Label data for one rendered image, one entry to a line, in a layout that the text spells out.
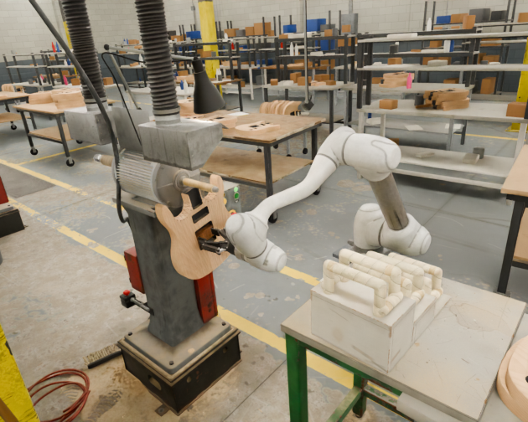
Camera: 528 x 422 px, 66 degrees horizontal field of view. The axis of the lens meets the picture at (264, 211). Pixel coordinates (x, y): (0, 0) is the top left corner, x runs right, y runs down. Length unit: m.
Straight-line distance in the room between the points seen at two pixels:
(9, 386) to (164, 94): 1.04
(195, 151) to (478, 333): 1.11
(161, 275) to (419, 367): 1.32
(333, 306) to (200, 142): 0.74
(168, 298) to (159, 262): 0.22
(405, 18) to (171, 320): 11.71
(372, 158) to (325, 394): 1.39
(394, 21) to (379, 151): 11.68
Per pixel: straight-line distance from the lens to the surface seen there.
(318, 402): 2.44
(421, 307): 1.39
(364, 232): 2.16
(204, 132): 1.54
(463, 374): 1.34
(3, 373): 1.34
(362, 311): 1.21
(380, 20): 13.38
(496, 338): 1.49
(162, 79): 1.62
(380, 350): 1.24
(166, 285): 2.19
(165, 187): 1.82
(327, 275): 1.23
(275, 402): 2.44
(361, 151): 1.62
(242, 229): 1.37
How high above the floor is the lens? 1.84
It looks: 24 degrees down
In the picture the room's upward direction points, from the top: 4 degrees counter-clockwise
